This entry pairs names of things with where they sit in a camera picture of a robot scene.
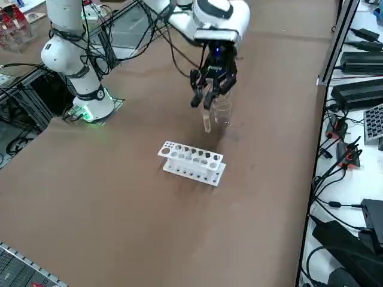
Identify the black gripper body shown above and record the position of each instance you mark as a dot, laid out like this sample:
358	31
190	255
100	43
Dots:
220	64

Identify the clear glass test tube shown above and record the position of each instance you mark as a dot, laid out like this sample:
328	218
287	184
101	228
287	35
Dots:
206	122

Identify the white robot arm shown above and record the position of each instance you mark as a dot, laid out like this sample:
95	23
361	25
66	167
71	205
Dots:
64	15

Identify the small clear glass beaker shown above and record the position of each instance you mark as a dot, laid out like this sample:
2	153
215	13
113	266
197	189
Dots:
223	116

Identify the white test tube rack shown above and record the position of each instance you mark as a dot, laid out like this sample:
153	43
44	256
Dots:
170	169

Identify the black and orange device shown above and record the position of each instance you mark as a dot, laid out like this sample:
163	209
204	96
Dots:
336	127
348	155

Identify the black power brick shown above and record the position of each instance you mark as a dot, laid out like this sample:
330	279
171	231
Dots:
356	92
362	64

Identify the slim black adapter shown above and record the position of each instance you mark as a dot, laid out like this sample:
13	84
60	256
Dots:
368	46
366	34

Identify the checker pattern board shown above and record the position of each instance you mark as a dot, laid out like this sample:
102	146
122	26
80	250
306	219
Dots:
374	122

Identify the clear acrylic stand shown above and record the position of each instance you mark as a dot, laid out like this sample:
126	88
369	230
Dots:
15	33

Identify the black box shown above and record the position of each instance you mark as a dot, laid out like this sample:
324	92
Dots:
374	212

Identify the black grid panel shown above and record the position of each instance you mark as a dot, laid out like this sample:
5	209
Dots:
15	269

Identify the aluminium camera post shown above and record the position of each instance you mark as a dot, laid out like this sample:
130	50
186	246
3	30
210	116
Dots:
338	45

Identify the aluminium support frame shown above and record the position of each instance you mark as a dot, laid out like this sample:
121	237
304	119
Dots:
30	86

